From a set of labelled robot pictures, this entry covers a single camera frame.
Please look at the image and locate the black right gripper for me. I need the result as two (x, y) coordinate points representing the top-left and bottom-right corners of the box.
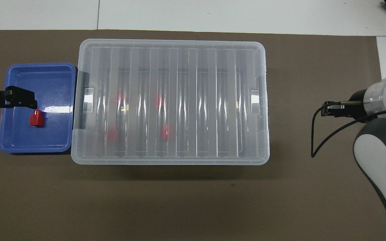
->
(321, 89), (373, 122)

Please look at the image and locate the clear ribbed plastic box lid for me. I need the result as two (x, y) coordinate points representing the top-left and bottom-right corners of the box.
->
(71, 38), (270, 166)

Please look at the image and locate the blue plastic tray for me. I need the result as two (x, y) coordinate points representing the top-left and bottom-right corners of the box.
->
(0, 62), (76, 154)

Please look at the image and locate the clear plastic storage box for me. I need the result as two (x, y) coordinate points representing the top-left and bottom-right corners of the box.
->
(72, 40), (269, 164)

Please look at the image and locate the brown paper table mat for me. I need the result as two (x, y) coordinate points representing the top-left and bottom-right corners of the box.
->
(0, 29), (386, 241)

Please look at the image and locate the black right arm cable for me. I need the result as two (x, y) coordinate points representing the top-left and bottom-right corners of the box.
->
(311, 102), (386, 158)

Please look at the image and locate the black box latch handle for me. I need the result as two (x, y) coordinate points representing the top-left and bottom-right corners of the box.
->
(73, 67), (89, 131)
(265, 75), (270, 132)

